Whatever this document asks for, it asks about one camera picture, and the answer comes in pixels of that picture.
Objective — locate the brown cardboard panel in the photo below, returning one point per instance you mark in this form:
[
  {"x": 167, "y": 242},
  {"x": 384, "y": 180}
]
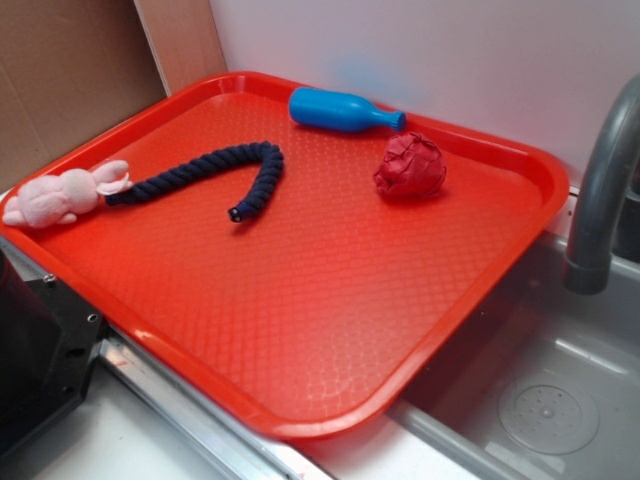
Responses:
[{"x": 70, "y": 70}]

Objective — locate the metal rail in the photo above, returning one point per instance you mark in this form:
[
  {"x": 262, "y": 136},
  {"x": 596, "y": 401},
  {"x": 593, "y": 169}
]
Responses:
[{"x": 140, "y": 422}]

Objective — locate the crumpled red paper ball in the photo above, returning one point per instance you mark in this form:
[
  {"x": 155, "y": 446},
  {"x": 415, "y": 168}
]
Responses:
[{"x": 412, "y": 166}]

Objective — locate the red plastic tray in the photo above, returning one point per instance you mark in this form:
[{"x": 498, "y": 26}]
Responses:
[{"x": 311, "y": 318}]

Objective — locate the grey sink faucet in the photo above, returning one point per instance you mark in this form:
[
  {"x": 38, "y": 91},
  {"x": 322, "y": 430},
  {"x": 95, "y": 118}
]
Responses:
[{"x": 606, "y": 218}]

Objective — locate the blue plastic bottle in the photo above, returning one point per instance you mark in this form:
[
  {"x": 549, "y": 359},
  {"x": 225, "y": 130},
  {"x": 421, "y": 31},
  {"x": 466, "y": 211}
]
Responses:
[{"x": 340, "y": 111}]

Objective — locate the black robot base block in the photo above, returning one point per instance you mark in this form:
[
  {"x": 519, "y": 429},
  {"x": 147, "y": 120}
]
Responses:
[{"x": 50, "y": 338}]

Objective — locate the grey toy sink basin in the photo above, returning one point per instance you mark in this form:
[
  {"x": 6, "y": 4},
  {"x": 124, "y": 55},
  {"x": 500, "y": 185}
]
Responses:
[{"x": 538, "y": 382}]

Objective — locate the pink plush bunny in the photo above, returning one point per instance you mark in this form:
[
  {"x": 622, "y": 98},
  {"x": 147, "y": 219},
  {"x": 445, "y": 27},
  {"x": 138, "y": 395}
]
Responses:
[{"x": 60, "y": 199}]

